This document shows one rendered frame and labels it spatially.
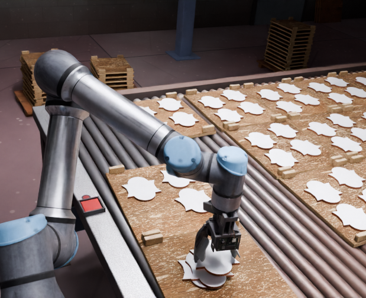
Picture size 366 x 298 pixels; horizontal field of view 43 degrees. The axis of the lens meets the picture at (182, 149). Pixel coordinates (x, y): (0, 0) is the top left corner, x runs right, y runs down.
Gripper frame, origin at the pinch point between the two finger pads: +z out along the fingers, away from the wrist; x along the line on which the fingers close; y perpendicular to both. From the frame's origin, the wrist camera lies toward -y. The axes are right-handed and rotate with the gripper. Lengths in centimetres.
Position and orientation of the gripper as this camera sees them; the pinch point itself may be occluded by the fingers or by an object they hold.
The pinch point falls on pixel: (214, 256)
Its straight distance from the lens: 133.3
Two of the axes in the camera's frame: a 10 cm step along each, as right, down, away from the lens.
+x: 9.7, -0.4, 2.3
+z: -0.8, 8.6, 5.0
